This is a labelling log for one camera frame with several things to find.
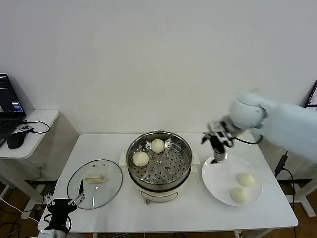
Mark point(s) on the small black usb hub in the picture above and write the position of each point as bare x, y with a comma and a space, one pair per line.
26, 128

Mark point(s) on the black laptop pink screen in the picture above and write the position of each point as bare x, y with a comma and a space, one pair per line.
312, 96

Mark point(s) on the stainless steel pot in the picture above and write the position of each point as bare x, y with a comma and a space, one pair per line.
173, 171

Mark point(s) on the white steamed baozi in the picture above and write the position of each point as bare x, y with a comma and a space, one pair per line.
157, 145
245, 179
239, 196
140, 159

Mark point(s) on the white side table with mouse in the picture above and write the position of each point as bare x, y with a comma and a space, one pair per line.
42, 143

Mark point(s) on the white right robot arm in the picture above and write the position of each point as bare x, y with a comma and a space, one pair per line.
284, 124

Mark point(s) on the white side table with label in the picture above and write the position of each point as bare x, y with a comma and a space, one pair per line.
305, 205

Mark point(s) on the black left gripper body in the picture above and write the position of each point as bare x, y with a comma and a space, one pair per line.
60, 210

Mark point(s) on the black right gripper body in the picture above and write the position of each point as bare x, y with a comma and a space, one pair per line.
216, 145

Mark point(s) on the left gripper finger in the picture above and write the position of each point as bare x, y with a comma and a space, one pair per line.
79, 196
49, 200

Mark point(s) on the white round plate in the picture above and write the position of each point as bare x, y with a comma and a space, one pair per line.
223, 183

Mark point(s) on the black computer mouse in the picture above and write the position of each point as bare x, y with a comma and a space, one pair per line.
16, 140

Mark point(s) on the black laptop dark screen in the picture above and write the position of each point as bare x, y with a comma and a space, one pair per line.
10, 99

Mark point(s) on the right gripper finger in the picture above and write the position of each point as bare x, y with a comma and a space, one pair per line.
219, 156
206, 138

